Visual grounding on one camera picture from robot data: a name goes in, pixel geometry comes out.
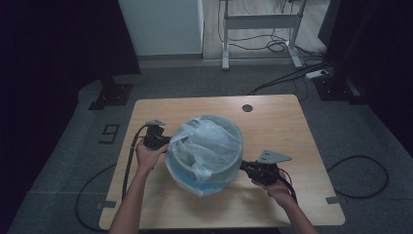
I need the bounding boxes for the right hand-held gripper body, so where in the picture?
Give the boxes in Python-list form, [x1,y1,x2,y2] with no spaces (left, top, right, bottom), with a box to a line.
[247,148,293,187]

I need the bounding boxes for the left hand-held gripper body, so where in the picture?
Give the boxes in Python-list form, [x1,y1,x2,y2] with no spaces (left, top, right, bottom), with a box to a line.
[142,119,168,151]

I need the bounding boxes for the green plastic trash bin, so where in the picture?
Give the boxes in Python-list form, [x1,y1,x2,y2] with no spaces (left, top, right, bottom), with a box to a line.
[169,114,244,193]

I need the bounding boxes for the white blue-edged plastic bag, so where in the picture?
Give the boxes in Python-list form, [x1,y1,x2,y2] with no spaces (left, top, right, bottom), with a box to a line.
[164,113,244,198]

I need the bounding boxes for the person's left hand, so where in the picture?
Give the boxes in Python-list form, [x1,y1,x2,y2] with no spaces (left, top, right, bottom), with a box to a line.
[134,140,169,174]

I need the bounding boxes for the person's right hand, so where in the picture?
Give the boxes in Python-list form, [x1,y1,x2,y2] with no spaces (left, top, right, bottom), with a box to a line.
[250,170,294,205]

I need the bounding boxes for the white power strip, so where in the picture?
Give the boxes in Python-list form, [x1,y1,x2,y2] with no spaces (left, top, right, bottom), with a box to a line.
[304,68,330,80]

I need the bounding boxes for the white cabinet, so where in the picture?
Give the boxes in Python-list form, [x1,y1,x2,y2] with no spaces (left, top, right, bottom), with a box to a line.
[117,0,206,58]

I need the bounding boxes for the dark curtain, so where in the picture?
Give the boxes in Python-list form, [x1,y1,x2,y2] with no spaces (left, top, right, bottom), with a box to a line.
[0,0,141,228]
[317,0,413,157]

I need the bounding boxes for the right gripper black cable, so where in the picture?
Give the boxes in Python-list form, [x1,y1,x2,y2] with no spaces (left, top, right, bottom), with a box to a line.
[277,168,299,203]

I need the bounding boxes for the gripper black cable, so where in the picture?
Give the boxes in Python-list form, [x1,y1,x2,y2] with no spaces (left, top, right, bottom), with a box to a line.
[277,168,299,203]
[121,124,151,201]

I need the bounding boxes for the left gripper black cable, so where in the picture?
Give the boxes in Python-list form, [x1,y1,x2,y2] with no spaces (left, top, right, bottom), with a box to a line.
[121,124,151,201]

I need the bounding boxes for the black stand base plate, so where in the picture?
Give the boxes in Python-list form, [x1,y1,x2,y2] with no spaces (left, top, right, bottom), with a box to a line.
[313,75,368,105]
[88,75,134,111]

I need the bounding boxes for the black power cable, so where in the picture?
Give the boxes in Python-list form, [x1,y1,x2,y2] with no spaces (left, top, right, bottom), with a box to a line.
[247,60,329,97]

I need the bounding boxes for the black floor cable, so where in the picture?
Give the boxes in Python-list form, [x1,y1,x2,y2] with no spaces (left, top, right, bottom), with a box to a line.
[74,163,118,233]
[326,154,390,200]

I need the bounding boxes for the coiled black cables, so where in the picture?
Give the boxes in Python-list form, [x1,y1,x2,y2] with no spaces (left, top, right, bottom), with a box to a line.
[223,31,290,54]

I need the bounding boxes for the white metal desk frame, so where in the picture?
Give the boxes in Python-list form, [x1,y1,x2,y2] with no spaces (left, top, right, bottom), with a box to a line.
[218,0,308,72]

